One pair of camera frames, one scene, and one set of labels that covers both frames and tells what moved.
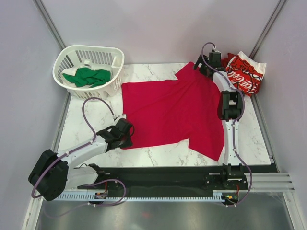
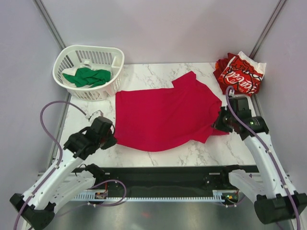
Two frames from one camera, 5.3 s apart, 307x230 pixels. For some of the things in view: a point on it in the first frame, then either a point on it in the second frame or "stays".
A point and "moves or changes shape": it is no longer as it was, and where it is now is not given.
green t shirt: x=83 y=76 stays
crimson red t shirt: x=162 y=111 moves or changes shape
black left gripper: x=129 y=143 to x=112 y=142
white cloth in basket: x=70 y=71 stays
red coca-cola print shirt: x=245 y=74 stays
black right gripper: x=199 y=61 to x=217 y=125
